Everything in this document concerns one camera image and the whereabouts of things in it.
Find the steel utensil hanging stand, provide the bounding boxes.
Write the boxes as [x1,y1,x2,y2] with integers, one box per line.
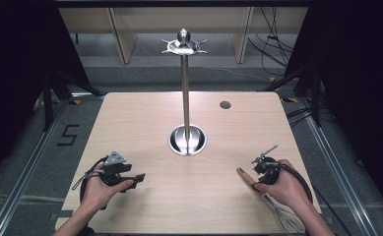
[160,28,210,157]

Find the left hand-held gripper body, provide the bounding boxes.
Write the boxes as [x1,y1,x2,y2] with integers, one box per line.
[101,150,134,188]

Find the person's right hand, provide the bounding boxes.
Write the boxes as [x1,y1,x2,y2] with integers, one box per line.
[254,158,309,211]

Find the black tripod stand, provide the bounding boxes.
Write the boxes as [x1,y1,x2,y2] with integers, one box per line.
[40,68,105,133]
[257,61,325,128]

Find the person's left hand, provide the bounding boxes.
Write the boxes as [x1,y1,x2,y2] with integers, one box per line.
[80,162,135,211]

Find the bundle of black floor cables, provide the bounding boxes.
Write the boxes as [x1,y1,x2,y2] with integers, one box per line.
[247,6,295,79]

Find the wooden handle wire whisk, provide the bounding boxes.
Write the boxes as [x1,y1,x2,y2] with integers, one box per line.
[236,166,308,236]

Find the beige wooden shelf unit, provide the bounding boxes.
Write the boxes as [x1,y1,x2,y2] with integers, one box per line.
[58,7,309,65]

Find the metal floor rail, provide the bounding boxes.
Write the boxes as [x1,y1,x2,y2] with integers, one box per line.
[296,97,378,236]
[0,93,73,236]

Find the black cables beside table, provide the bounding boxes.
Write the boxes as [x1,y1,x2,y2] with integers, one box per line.
[285,105,339,130]

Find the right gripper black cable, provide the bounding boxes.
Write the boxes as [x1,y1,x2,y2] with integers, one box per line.
[271,161,352,236]

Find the dark curtain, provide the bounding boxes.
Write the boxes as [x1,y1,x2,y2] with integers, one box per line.
[283,0,383,215]
[0,0,93,193]

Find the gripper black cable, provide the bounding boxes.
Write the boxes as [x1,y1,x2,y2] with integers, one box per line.
[271,161,352,236]
[71,155,110,211]

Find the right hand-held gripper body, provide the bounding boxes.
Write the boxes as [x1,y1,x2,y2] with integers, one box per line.
[251,144,281,186]

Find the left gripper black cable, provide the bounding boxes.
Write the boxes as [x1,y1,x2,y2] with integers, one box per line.
[71,155,110,211]

